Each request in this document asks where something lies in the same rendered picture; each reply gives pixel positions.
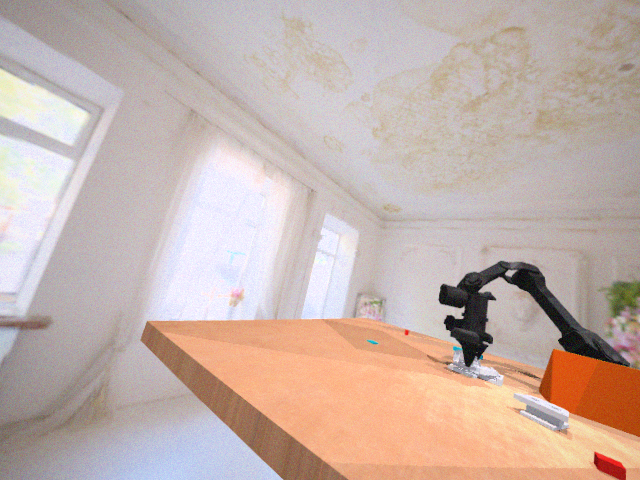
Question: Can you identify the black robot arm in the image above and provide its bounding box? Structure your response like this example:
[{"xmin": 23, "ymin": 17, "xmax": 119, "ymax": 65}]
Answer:
[{"xmin": 438, "ymin": 261, "xmax": 630, "ymax": 368}]

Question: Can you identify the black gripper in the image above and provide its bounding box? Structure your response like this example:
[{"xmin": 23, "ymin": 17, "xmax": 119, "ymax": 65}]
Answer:
[{"xmin": 450, "ymin": 310, "xmax": 493, "ymax": 367}]

